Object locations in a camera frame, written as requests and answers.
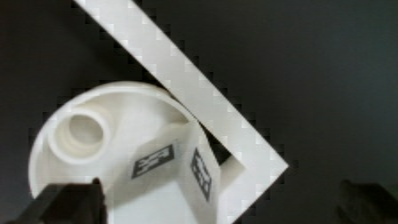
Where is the white U-shaped obstacle wall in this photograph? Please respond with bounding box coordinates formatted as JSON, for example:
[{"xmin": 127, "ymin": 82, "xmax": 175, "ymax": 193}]
[{"xmin": 74, "ymin": 0, "xmax": 287, "ymax": 224}]

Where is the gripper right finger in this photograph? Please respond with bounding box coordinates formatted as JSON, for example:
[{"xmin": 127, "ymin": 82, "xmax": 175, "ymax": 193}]
[{"xmin": 335, "ymin": 180, "xmax": 398, "ymax": 224}]

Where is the white stool leg with tags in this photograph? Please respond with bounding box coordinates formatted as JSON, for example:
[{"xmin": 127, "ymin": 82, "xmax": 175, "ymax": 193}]
[{"xmin": 108, "ymin": 122, "xmax": 220, "ymax": 224}]

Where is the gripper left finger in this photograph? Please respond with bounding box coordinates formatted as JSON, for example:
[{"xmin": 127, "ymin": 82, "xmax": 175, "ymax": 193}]
[{"xmin": 10, "ymin": 179, "xmax": 106, "ymax": 224}]

